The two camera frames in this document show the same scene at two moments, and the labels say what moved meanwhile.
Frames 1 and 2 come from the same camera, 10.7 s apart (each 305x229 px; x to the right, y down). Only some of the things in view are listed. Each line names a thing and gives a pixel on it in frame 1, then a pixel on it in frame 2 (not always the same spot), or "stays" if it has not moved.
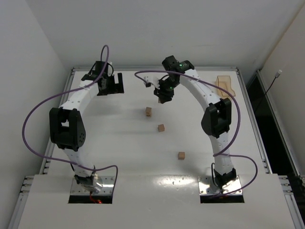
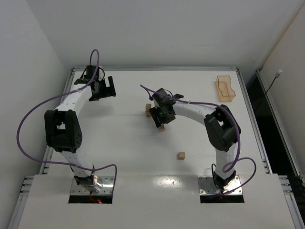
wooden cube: [161, 128] stays
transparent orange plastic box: [224, 82] stays
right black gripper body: [163, 96] -> [160, 117]
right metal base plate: [207, 186] stays
